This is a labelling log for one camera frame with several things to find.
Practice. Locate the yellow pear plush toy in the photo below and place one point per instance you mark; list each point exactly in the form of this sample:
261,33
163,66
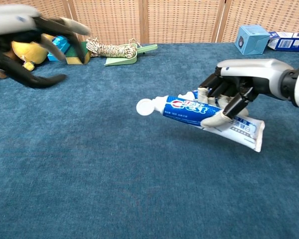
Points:
32,52

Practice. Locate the teal table cloth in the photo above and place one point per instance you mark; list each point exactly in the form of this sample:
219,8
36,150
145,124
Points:
89,149

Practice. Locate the blue plastic building block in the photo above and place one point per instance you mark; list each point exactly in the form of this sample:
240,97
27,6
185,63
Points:
61,42

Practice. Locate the light blue cube box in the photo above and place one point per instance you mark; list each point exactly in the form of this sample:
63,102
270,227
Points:
251,39

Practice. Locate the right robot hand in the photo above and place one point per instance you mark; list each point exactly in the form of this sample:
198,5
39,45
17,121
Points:
251,68

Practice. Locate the green yellow sponge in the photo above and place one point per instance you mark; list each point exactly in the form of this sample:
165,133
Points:
73,61

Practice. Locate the woven wicker folding screen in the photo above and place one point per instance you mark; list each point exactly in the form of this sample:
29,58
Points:
182,20

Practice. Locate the light green dustpan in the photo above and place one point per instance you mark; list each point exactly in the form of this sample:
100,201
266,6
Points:
119,61

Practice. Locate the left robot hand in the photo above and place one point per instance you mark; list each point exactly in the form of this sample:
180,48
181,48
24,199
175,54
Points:
7,21

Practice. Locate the blue white toothpaste tube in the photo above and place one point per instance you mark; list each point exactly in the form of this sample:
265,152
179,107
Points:
187,95
187,108

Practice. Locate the blue white carton box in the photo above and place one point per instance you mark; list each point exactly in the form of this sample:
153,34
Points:
289,43

